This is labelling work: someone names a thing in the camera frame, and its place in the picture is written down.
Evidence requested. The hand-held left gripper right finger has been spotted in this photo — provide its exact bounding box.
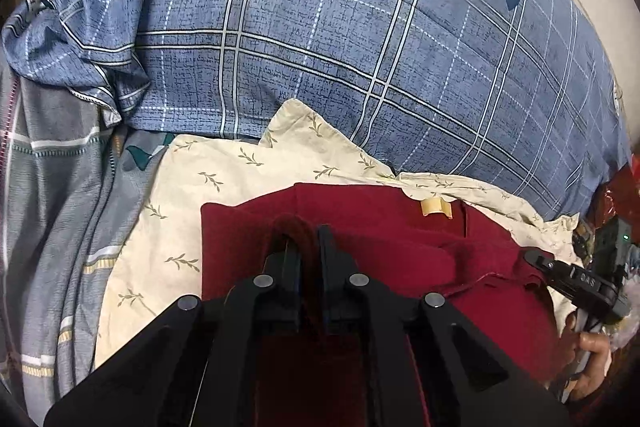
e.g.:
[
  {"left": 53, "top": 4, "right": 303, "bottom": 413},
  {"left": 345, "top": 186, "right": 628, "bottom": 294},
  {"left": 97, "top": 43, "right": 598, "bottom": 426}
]
[{"left": 316, "top": 224, "right": 577, "bottom": 427}]

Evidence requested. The grey star print quilt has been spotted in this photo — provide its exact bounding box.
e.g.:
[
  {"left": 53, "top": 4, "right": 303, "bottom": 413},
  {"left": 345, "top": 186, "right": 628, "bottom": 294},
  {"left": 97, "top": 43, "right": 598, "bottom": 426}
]
[{"left": 0, "top": 52, "right": 176, "bottom": 418}]

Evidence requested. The red plastic bag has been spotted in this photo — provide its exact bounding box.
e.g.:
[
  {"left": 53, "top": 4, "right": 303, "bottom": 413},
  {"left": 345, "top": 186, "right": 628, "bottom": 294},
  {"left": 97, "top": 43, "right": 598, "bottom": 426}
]
[{"left": 590, "top": 162, "right": 640, "bottom": 230}]

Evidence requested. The dark red garment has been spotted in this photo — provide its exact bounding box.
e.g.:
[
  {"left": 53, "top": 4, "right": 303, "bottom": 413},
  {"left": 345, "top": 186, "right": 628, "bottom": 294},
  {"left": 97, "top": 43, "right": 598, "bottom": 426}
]
[{"left": 200, "top": 182, "right": 565, "bottom": 427}]

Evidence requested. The cream leaf print cloth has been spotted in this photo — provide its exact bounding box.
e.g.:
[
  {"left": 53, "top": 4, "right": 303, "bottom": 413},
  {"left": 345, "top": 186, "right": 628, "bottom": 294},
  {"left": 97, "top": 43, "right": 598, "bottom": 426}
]
[{"left": 94, "top": 99, "right": 583, "bottom": 370}]

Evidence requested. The person's right hand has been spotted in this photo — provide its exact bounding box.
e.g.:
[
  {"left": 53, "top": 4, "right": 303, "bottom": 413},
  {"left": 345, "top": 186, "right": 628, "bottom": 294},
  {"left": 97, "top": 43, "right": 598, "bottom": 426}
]
[{"left": 560, "top": 312, "right": 614, "bottom": 403}]

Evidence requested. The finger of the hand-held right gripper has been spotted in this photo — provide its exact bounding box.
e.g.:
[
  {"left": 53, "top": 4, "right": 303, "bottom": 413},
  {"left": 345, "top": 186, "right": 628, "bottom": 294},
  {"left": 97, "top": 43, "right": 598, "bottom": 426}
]
[{"left": 522, "top": 248, "right": 576, "bottom": 295}]

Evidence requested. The blue plaid pillow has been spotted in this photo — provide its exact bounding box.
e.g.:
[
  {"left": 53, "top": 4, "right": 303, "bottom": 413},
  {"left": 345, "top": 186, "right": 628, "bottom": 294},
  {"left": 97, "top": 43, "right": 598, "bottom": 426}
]
[{"left": 2, "top": 0, "right": 633, "bottom": 224}]

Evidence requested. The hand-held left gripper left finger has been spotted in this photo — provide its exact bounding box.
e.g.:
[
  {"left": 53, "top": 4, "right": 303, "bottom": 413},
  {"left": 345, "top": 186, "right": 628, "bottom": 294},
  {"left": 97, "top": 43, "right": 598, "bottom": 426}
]
[{"left": 44, "top": 227, "right": 303, "bottom": 427}]

